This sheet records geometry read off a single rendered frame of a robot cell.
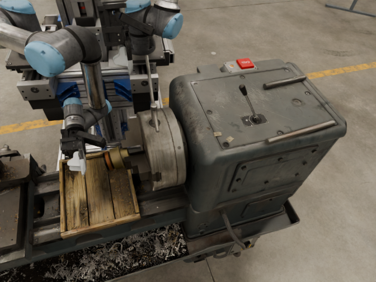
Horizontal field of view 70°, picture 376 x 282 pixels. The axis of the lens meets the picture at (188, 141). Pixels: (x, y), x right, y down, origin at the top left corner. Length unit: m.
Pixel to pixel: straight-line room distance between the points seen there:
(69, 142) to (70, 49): 0.34
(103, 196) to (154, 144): 0.40
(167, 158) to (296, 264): 1.49
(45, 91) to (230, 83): 0.84
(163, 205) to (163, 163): 0.30
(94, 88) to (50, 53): 0.29
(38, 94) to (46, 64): 0.47
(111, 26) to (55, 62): 0.21
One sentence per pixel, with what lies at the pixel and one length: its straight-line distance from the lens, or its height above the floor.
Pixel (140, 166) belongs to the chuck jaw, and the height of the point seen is 1.12.
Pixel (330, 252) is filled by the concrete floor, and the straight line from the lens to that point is 2.34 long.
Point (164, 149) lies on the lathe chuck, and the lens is 0.92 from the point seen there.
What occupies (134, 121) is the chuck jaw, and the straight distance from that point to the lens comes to 1.04.
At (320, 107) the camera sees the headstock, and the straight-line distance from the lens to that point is 1.16.
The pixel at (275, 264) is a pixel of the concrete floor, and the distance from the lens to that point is 2.13.
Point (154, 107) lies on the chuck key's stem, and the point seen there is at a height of 1.32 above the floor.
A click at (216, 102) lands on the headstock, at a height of 1.26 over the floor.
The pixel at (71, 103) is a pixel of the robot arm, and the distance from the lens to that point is 1.21.
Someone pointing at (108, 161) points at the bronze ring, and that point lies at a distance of 1.03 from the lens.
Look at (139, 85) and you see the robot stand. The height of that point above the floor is 1.08.
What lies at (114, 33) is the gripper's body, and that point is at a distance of 0.91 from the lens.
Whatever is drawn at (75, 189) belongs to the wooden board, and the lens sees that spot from 1.26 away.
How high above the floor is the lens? 1.94
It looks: 51 degrees down
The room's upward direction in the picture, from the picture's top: 7 degrees clockwise
